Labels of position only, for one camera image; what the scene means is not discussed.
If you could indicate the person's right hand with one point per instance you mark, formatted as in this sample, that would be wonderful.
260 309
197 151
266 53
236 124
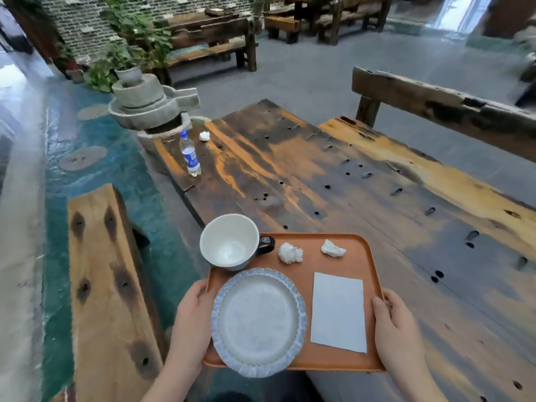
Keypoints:
398 334

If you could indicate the person's left hand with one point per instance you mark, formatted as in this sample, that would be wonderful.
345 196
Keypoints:
190 326

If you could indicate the person's left thumb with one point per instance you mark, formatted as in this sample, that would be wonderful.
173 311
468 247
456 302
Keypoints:
206 289

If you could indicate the person's right thumb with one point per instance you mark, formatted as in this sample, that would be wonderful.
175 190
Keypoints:
378 310

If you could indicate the orange plastic tray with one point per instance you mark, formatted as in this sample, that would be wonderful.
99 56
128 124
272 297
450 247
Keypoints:
335 255

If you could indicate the person's right forearm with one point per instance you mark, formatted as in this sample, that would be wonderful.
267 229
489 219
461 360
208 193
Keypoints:
412 385

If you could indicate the person's left forearm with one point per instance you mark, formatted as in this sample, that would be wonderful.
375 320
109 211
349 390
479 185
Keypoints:
176 383

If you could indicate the flat white paper napkin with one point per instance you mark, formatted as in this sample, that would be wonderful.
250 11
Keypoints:
338 311

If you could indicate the pale blue fluted plate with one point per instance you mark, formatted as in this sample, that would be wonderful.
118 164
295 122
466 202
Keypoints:
258 322

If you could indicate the light wooden plank bench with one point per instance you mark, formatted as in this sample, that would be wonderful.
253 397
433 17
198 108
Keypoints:
111 297

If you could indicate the clear water bottle blue label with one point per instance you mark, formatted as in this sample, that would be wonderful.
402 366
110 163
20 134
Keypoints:
191 156

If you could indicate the small crumpled white tissue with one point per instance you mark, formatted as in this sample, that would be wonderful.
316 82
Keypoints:
204 136

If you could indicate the stone basin under mill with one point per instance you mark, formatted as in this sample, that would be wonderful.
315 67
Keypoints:
161 131

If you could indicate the large round stepping stone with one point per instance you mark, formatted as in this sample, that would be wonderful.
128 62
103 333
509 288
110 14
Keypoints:
82 158

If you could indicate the grey stone mill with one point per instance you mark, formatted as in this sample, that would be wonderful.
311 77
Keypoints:
142 102

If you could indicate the small round stepping stone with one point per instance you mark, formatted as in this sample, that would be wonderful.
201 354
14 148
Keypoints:
93 112

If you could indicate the weathered wooden bench with backrest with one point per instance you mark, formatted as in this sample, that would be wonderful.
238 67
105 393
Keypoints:
444 108

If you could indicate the grey plant pot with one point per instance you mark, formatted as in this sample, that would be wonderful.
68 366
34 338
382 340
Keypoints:
129 75

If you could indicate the dark rustic wooden bench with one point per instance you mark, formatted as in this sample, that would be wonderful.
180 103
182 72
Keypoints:
209 37

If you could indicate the green leafy plant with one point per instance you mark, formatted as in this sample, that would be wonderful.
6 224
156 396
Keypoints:
134 33

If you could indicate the small dark wooden bench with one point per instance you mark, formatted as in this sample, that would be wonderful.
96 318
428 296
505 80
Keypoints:
282 25

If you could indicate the dark wooden table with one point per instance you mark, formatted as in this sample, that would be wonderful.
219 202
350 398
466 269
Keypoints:
331 12

